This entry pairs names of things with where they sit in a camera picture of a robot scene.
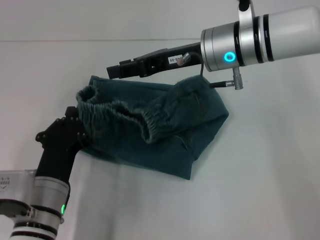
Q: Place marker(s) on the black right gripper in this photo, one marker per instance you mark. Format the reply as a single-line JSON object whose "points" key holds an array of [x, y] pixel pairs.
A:
{"points": [[165, 61]]}

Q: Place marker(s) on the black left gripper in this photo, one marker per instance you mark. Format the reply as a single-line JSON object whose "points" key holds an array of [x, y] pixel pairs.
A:
{"points": [[60, 145]]}

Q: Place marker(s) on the blue denim shorts with print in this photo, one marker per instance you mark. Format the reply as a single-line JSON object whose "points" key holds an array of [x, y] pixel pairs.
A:
{"points": [[155, 125]]}

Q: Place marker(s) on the white and silver left arm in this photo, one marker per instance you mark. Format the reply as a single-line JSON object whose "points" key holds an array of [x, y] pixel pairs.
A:
{"points": [[40, 207]]}

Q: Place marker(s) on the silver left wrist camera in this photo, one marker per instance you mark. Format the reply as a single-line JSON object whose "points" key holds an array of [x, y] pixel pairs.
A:
{"points": [[15, 192]]}

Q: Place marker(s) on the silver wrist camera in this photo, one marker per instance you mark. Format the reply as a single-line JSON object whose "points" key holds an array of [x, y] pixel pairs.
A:
{"points": [[245, 10], [15, 192]]}

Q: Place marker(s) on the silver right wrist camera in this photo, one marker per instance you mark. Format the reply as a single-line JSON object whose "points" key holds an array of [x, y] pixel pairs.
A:
{"points": [[245, 10]]}

